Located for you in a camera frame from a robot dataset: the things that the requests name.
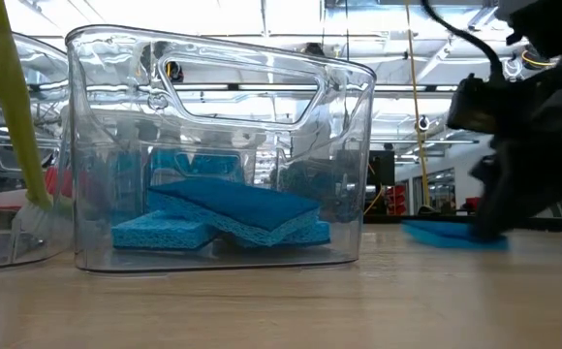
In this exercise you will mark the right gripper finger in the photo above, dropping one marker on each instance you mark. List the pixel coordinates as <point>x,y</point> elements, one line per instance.
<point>528,184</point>

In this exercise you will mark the clear plastic storage bin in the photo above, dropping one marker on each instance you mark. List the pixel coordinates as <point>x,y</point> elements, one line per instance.
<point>0,242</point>
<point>266,162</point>
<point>116,145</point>

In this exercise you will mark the yellow-green dish brush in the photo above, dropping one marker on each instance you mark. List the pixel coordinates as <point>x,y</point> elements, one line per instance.
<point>18,121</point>

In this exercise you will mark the red shelf unit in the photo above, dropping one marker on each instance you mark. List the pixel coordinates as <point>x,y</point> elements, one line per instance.
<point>398,199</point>

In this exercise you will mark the black monitor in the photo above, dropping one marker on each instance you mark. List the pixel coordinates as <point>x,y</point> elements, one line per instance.
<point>382,169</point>

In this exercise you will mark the black aluminium table frame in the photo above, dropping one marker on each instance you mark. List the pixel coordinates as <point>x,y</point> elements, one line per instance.
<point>407,219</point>

